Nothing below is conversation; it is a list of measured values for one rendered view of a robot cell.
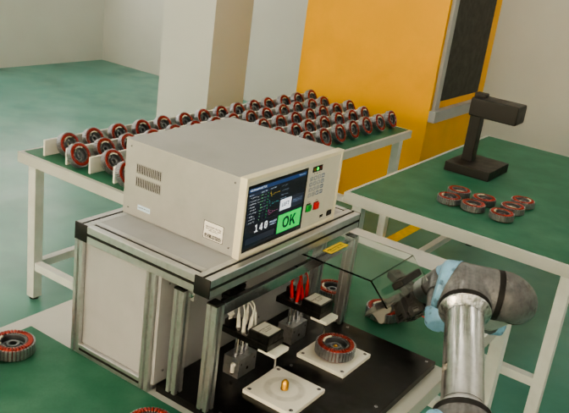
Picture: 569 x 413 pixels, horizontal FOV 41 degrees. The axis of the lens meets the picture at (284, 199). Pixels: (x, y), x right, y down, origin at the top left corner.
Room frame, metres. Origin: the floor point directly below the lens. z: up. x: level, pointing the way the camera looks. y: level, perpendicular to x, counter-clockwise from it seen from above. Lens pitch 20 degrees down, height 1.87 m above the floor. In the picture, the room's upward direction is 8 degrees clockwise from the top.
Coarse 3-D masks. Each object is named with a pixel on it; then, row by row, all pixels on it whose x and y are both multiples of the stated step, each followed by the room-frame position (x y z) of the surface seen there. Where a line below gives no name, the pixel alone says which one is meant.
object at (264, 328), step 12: (240, 324) 1.75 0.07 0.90; (264, 324) 1.73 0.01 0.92; (240, 336) 1.70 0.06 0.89; (252, 336) 1.69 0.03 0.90; (264, 336) 1.67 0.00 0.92; (276, 336) 1.69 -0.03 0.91; (240, 348) 1.74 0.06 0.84; (264, 348) 1.66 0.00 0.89; (276, 348) 1.69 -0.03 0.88; (288, 348) 1.70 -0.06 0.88
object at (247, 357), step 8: (232, 352) 1.73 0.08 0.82; (248, 352) 1.75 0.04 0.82; (256, 352) 1.76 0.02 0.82; (224, 360) 1.72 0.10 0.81; (232, 360) 1.71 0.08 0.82; (240, 360) 1.70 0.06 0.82; (248, 360) 1.73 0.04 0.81; (224, 368) 1.72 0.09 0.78; (240, 368) 1.71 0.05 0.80; (248, 368) 1.74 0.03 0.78; (232, 376) 1.71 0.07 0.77; (240, 376) 1.71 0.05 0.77
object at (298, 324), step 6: (300, 318) 1.96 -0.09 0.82; (282, 324) 1.92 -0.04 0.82; (288, 324) 1.92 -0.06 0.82; (294, 324) 1.93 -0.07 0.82; (300, 324) 1.93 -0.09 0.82; (306, 324) 1.96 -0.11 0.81; (288, 330) 1.91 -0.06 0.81; (294, 330) 1.91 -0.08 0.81; (300, 330) 1.94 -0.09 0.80; (288, 336) 1.91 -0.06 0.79; (294, 336) 1.91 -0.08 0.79; (300, 336) 1.94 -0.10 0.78; (288, 342) 1.91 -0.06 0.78; (294, 342) 1.92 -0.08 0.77
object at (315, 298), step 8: (280, 296) 1.94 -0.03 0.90; (288, 296) 1.95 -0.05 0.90; (312, 296) 1.92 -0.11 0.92; (320, 296) 1.93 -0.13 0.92; (288, 304) 1.92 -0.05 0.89; (296, 304) 1.91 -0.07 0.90; (304, 304) 1.90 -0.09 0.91; (312, 304) 1.88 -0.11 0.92; (320, 304) 1.88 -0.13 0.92; (328, 304) 1.90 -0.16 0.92; (296, 312) 1.96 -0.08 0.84; (304, 312) 1.89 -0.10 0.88; (312, 312) 1.88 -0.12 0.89; (320, 312) 1.87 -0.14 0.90; (328, 312) 1.90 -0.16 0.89; (288, 320) 1.92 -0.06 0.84; (320, 320) 1.87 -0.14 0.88; (328, 320) 1.87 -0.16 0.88
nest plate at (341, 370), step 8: (312, 344) 1.90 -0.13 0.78; (304, 352) 1.85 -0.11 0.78; (312, 352) 1.86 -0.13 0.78; (360, 352) 1.89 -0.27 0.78; (304, 360) 1.83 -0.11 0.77; (312, 360) 1.82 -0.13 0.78; (320, 360) 1.83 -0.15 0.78; (352, 360) 1.85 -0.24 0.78; (360, 360) 1.85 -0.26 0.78; (328, 368) 1.79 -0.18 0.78; (336, 368) 1.79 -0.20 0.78; (344, 368) 1.80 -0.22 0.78; (352, 368) 1.81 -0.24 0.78; (344, 376) 1.77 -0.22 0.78
